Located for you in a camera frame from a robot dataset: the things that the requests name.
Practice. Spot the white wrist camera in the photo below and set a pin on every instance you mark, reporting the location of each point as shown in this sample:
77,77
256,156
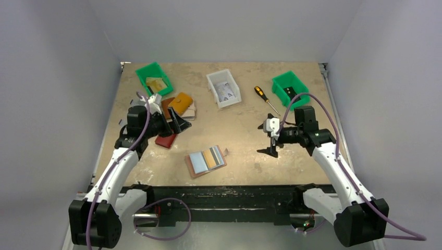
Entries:
152,103
271,126

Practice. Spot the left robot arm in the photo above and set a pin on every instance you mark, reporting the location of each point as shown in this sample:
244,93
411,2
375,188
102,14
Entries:
96,220

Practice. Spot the black item in bin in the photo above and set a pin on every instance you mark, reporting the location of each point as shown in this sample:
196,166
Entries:
290,92

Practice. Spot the right green bin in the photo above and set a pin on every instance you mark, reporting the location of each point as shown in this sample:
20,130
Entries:
286,86

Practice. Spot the pink card holder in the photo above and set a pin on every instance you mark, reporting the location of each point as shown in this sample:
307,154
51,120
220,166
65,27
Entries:
193,172

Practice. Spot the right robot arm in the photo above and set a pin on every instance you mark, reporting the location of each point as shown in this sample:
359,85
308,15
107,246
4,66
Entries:
356,215

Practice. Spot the cards in green bin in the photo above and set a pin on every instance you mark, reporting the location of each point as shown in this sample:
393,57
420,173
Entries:
157,84

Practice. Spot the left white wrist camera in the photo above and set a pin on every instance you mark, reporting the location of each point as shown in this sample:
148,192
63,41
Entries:
152,103

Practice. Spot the cards in white bin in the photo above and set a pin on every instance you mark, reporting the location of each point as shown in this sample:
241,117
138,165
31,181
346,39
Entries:
224,91

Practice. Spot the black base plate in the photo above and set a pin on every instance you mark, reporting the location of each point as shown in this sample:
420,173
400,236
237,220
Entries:
276,204

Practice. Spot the green bin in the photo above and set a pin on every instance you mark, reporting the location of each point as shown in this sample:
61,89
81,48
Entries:
154,70
286,86

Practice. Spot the white bin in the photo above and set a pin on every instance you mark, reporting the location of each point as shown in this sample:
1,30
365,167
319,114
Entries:
223,76

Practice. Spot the yellow black screwdriver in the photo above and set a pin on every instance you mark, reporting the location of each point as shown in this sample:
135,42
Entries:
262,95

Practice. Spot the clear compartment organizer box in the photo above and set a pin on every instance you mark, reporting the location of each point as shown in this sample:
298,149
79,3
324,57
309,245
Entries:
133,103

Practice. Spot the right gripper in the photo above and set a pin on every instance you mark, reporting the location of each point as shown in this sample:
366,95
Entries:
273,138

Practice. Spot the brown card holder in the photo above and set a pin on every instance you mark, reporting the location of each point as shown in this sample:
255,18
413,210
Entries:
165,105

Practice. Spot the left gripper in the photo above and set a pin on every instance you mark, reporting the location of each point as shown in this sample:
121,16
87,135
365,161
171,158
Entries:
178,125

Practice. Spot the red card holder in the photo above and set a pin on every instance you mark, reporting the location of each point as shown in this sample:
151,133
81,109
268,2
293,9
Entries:
165,142

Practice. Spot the left green bin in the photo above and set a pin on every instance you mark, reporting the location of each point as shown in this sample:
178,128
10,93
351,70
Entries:
154,70

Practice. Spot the yellow card holder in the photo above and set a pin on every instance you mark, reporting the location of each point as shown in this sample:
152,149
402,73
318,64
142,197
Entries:
181,103

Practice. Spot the beige card holder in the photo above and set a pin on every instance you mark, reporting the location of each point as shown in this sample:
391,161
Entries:
190,113

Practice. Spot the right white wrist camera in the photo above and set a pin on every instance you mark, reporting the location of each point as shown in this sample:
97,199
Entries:
271,126

